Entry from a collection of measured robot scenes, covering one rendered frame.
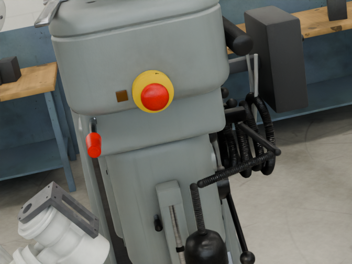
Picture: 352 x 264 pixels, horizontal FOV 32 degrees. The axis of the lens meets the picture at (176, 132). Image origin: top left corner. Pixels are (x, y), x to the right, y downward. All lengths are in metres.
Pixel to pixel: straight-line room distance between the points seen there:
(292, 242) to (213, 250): 2.77
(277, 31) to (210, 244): 0.55
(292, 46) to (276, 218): 2.73
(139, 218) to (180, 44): 0.37
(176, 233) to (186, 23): 0.40
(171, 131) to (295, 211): 3.10
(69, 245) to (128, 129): 0.28
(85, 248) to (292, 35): 0.75
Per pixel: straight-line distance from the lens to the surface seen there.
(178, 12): 0.90
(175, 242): 1.13
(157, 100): 0.87
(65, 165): 4.87
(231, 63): 1.46
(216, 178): 1.01
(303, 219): 4.01
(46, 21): 0.83
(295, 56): 1.41
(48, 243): 0.83
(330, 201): 4.18
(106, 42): 0.90
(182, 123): 1.04
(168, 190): 1.08
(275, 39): 1.39
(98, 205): 1.64
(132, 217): 1.15
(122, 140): 1.04
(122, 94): 0.91
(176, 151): 1.09
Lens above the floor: 2.02
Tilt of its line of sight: 21 degrees down
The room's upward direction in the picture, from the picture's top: 11 degrees counter-clockwise
